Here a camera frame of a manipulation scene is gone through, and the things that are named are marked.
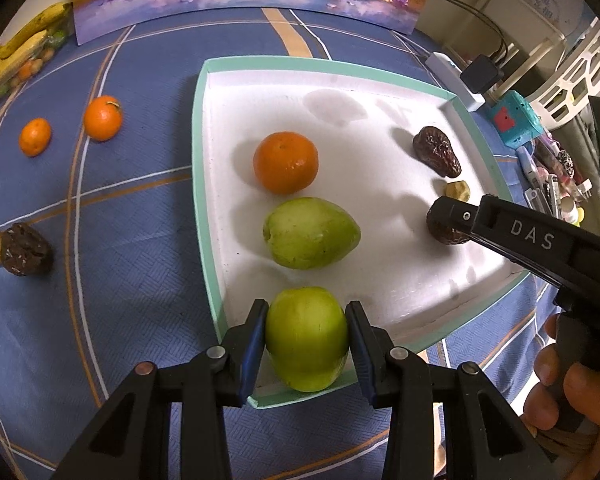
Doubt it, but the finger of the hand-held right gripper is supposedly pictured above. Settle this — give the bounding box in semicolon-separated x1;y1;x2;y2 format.
428;195;483;236

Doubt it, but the person's right hand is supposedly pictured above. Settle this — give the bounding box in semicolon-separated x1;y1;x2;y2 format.
522;312;600;433

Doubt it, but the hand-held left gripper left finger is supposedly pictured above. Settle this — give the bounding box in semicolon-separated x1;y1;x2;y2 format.
50;299;270;480

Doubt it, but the round green guava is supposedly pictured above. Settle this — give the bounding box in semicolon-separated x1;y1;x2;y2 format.
265;286;351;393

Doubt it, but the white tray with teal rim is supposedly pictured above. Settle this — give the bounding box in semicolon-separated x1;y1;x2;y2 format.
191;56;531;411

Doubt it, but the pointed wrinkled dark date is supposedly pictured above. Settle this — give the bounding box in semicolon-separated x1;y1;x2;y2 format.
412;126;462;179

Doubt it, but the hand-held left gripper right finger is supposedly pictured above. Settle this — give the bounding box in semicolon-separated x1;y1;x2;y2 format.
345;300;556;480

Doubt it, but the round wrinkled dark date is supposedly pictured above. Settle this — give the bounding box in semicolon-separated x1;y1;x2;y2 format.
426;205;473;246

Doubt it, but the flower painting canvas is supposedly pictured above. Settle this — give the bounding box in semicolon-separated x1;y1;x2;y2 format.
72;0;441;46

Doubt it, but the long yellow banana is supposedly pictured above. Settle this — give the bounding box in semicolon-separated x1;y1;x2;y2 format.
0;2;74;58

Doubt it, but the large wrinkled dark date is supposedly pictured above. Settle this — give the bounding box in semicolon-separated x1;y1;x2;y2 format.
0;223;53;277

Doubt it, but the clear plastic fruit container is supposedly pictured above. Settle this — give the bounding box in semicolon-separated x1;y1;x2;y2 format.
0;22;74;101

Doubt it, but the pile of pens and tubes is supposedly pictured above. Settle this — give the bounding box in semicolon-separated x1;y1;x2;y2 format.
515;132;593;226

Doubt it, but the large mandarin orange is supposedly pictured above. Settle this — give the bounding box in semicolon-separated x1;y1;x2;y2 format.
253;131;319;195

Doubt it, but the black power adapter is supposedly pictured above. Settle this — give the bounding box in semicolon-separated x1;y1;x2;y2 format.
460;55;505;95

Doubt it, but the short yellow banana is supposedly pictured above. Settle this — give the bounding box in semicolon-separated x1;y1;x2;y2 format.
0;30;48;86

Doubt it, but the mandarin orange with stem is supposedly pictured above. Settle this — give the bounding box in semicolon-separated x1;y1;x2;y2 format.
83;95;123;141

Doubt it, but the black cable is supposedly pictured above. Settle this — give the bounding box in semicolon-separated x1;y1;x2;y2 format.
380;0;511;61

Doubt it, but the teal toy box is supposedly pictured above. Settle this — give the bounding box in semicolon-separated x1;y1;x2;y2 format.
487;91;543;148

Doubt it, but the white power strip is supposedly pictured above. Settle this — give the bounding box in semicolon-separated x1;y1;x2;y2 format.
425;51;487;112

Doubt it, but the white plastic basket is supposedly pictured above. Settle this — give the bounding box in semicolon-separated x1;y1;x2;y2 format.
527;17;600;131

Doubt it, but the small mandarin orange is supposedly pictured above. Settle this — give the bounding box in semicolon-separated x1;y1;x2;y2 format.
19;118;53;157

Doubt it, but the pointed green guava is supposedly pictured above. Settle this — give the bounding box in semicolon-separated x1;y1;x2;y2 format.
263;198;361;270

